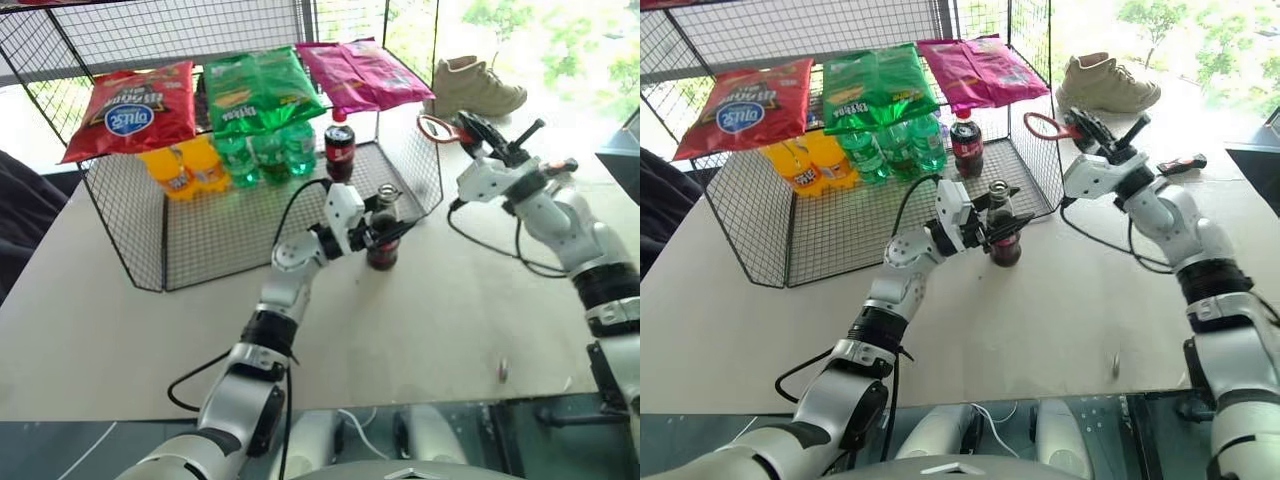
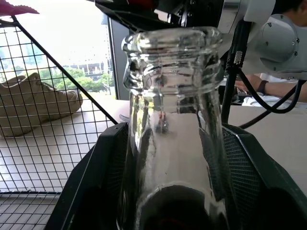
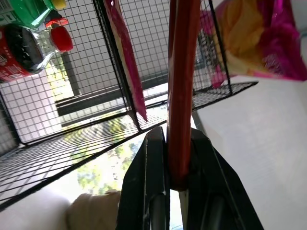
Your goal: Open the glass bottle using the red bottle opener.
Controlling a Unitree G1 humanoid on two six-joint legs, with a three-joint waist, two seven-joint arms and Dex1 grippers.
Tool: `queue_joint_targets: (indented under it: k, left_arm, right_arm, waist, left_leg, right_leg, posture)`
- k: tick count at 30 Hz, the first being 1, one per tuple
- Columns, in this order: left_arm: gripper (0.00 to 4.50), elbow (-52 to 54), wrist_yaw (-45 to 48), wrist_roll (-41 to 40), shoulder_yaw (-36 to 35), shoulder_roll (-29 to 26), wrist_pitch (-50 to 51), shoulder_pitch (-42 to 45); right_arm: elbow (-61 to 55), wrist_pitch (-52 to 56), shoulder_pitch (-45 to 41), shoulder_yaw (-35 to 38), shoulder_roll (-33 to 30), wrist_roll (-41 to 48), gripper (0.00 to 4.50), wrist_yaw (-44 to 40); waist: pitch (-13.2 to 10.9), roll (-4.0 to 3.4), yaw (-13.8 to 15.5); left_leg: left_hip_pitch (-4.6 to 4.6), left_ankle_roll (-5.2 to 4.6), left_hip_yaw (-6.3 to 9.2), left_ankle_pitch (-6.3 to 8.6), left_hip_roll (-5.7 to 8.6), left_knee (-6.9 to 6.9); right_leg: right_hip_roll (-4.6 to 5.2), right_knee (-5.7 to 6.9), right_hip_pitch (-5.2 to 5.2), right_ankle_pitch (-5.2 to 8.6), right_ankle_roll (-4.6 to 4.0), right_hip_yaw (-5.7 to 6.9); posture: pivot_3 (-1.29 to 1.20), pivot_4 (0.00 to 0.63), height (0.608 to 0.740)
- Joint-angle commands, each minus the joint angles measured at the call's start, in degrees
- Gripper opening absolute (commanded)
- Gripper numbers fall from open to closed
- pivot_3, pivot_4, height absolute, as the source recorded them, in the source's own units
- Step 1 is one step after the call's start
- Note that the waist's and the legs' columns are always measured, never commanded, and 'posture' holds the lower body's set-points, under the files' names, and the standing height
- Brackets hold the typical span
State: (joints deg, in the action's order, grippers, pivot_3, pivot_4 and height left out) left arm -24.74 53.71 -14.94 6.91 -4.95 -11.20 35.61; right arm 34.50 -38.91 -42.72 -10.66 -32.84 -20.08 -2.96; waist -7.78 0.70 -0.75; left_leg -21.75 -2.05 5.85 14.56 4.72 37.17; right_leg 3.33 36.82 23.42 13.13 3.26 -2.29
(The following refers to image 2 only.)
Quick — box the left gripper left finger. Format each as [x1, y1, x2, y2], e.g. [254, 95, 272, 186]
[45, 121, 130, 230]

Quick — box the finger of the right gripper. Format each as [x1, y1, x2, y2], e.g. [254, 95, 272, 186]
[94, 0, 157, 33]

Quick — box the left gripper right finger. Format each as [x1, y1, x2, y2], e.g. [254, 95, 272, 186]
[220, 123, 307, 230]

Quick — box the clear glass bottle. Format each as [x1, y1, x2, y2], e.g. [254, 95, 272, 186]
[116, 26, 231, 230]

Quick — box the person's bare hand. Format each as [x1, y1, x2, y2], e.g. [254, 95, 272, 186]
[236, 74, 260, 97]

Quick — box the dark wrist watch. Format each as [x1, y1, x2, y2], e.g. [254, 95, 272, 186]
[257, 80, 269, 93]

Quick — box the person's dark-haired head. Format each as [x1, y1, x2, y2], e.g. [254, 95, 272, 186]
[284, 0, 307, 15]

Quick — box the beige lace-up shoe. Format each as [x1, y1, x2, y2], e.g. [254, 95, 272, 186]
[0, 72, 84, 138]

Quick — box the magenta chip bag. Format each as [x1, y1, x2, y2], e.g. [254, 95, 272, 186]
[0, 0, 40, 15]

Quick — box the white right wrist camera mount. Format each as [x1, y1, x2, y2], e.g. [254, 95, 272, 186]
[217, 0, 277, 32]

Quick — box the dark window frame post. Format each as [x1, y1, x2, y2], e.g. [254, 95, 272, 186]
[107, 16, 135, 101]

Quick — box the black wire mesh rack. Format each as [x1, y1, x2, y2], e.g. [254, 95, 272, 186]
[0, 15, 119, 230]

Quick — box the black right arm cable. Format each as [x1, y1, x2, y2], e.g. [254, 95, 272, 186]
[220, 20, 307, 129]

